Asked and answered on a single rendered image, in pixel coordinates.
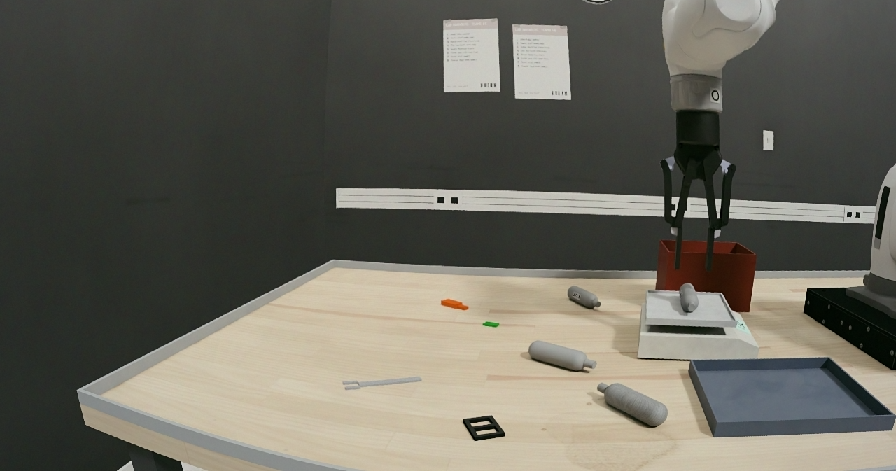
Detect black rectangular buckle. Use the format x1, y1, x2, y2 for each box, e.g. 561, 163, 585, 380
463, 415, 505, 441

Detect white digital scale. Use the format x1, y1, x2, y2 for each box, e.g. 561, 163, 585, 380
638, 290, 760, 360

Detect grey table edge trim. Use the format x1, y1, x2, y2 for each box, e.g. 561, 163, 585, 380
77, 260, 870, 471

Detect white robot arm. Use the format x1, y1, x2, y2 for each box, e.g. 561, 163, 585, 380
662, 0, 896, 319

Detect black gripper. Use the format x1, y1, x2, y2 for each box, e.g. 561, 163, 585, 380
660, 112, 736, 272

